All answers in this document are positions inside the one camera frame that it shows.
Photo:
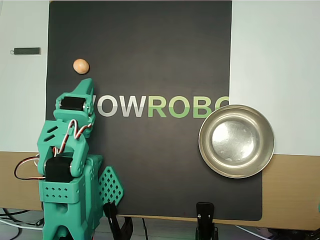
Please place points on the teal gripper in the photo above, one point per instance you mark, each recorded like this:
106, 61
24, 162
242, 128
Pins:
72, 104

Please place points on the tan ball with black base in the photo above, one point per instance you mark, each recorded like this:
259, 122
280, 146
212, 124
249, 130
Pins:
81, 66

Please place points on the teal robot base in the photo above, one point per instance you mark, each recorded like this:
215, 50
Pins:
111, 185

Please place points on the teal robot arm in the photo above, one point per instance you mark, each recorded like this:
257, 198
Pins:
60, 192

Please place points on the metal bowl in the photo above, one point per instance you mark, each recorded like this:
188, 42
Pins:
236, 140

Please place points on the black USB stick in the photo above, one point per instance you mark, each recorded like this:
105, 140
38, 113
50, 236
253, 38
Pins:
27, 51

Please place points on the black WOWROBO mat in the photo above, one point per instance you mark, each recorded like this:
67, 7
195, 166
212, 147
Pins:
150, 50

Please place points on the black table clamp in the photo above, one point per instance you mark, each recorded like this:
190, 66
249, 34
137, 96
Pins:
40, 222
112, 217

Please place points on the white paper sheet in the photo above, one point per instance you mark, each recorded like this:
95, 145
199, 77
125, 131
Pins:
275, 50

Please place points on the black C clamp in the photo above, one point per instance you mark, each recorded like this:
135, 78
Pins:
313, 235

